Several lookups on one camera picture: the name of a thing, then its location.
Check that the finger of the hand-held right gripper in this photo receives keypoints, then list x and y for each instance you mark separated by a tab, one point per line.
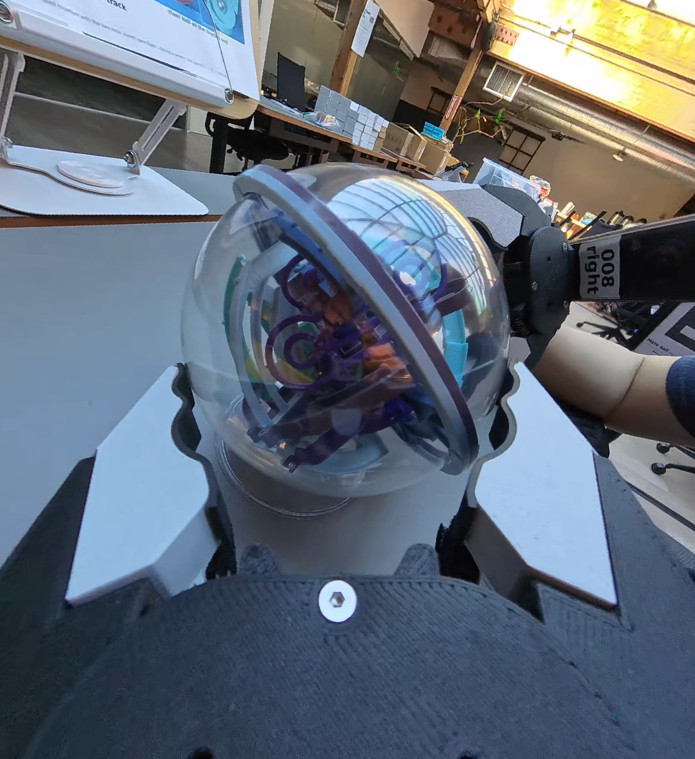
486	216

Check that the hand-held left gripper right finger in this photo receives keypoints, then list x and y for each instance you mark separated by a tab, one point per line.
537	492

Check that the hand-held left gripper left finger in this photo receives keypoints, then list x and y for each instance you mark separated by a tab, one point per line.
140	474

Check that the clear plastic ball stand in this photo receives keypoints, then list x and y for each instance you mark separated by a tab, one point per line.
276	501

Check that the clear plastic maze ball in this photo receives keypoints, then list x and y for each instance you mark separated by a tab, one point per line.
323	296

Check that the person's right forearm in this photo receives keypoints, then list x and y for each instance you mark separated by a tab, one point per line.
608	379

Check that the clear plastic bin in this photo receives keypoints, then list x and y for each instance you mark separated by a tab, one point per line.
501	173

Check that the cardboard box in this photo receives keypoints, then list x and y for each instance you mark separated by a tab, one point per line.
403	139
436	155

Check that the black quilted wrist rest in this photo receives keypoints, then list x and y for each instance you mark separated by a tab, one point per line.
590	433

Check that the teal box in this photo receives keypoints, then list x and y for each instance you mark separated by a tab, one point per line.
434	130

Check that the white air vent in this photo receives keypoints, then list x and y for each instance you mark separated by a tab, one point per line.
503	80

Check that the black swivel chair base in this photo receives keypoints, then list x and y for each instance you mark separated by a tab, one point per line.
688	465

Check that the stack of white boxes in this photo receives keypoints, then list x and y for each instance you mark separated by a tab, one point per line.
353	115

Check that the wooden work table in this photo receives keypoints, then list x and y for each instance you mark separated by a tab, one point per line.
323	133

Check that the black computer monitor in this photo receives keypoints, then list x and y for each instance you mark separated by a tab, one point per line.
291	80

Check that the black office chair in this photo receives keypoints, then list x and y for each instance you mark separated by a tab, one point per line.
246	136

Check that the silver ventilation duct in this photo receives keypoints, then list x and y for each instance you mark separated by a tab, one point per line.
620	127

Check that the white wall notice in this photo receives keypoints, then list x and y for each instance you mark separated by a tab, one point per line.
365	29

